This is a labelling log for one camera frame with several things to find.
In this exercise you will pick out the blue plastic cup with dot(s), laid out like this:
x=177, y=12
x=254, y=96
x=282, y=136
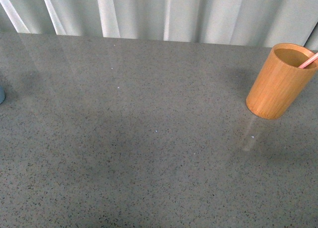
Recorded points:
x=2, y=95

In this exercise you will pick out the bamboo wooden chopstick holder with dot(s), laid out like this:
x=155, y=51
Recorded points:
x=280, y=80

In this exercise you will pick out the white pleated curtain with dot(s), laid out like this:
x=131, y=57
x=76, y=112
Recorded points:
x=237, y=22

